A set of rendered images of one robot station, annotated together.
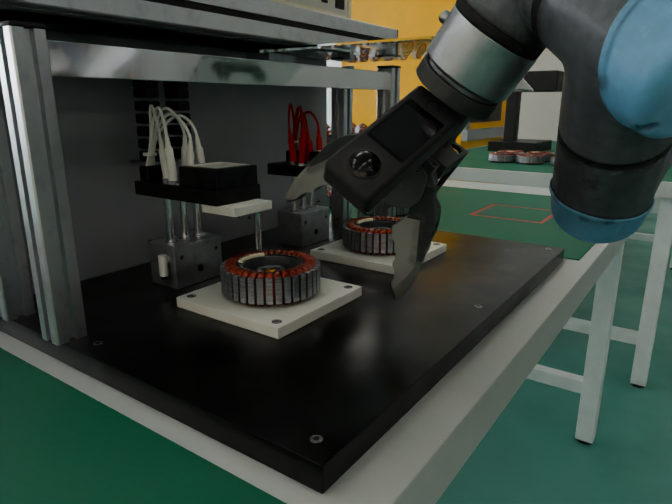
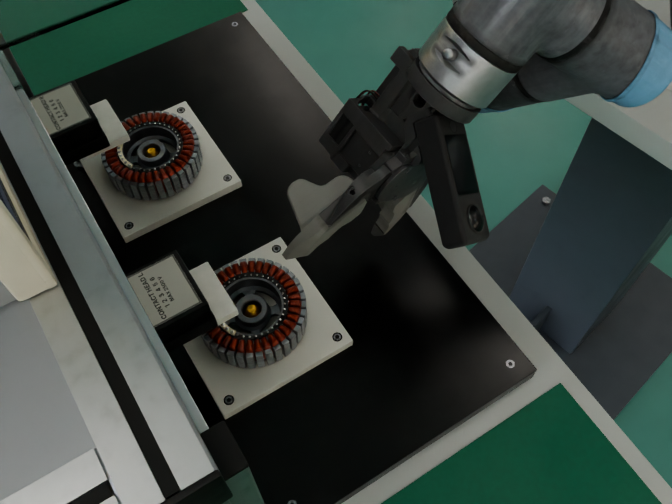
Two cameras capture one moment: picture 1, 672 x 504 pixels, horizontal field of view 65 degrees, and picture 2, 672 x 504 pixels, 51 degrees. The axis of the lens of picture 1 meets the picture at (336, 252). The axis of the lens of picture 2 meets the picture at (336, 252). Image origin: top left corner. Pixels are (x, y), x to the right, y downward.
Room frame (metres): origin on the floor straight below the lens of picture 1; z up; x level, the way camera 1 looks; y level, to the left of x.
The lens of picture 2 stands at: (0.37, 0.33, 1.44)
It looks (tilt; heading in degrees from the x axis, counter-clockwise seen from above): 59 degrees down; 292
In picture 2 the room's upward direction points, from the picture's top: straight up
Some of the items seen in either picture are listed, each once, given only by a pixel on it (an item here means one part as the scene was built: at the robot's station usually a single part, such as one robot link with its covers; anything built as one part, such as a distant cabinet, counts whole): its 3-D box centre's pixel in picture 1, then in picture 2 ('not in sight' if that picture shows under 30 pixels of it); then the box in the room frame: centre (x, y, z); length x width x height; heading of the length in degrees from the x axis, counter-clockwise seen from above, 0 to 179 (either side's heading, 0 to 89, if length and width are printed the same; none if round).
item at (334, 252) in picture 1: (379, 250); (157, 167); (0.77, -0.07, 0.78); 0.15 x 0.15 x 0.01; 55
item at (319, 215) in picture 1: (304, 224); not in sight; (0.86, 0.05, 0.80); 0.08 x 0.05 x 0.06; 145
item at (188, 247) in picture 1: (187, 257); not in sight; (0.66, 0.19, 0.80); 0.08 x 0.05 x 0.06; 145
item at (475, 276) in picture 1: (324, 280); (193, 253); (0.68, 0.02, 0.76); 0.64 x 0.47 x 0.02; 145
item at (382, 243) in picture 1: (380, 234); (152, 154); (0.77, -0.07, 0.80); 0.11 x 0.11 x 0.04
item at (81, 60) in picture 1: (270, 73); (35, 127); (0.73, 0.09, 1.03); 0.62 x 0.01 x 0.03; 145
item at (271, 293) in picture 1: (271, 275); (252, 311); (0.57, 0.07, 0.80); 0.11 x 0.11 x 0.04
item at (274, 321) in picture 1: (271, 296); (254, 322); (0.57, 0.07, 0.78); 0.15 x 0.15 x 0.01; 55
